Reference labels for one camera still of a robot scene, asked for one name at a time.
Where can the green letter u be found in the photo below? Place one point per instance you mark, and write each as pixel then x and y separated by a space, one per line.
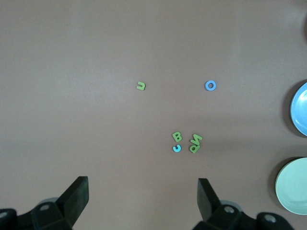
pixel 140 88

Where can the teal letter c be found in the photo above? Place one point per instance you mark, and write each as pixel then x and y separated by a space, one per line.
pixel 177 151

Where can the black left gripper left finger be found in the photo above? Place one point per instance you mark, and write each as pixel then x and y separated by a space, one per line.
pixel 72 201

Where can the green letter P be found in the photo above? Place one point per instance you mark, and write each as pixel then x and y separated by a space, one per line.
pixel 193 148

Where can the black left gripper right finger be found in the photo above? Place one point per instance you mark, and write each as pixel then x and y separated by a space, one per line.
pixel 207 201

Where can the blue plate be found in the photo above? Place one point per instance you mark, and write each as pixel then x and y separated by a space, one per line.
pixel 299 110

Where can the green letter N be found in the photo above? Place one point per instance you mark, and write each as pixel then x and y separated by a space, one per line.
pixel 197 138

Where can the blue letter o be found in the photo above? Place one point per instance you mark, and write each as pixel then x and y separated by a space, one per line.
pixel 206 85

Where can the light green plate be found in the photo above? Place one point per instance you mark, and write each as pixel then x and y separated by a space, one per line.
pixel 295 187

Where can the green letter B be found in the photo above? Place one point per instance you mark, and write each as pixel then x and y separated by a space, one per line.
pixel 177 136

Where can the brown table cover sheet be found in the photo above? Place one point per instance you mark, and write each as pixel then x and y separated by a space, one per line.
pixel 72 72

